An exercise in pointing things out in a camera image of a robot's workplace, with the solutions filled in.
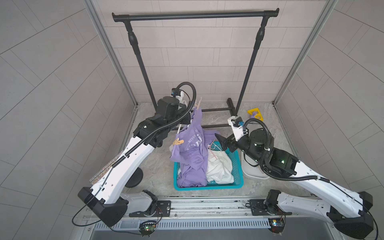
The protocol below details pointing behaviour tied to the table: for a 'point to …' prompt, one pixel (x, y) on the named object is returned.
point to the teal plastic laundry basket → (238, 180)
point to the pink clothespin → (197, 105)
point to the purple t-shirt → (191, 155)
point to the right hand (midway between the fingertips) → (222, 130)
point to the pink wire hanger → (210, 146)
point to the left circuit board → (147, 227)
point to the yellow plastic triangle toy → (258, 116)
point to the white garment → (220, 167)
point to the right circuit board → (277, 225)
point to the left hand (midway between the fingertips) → (191, 108)
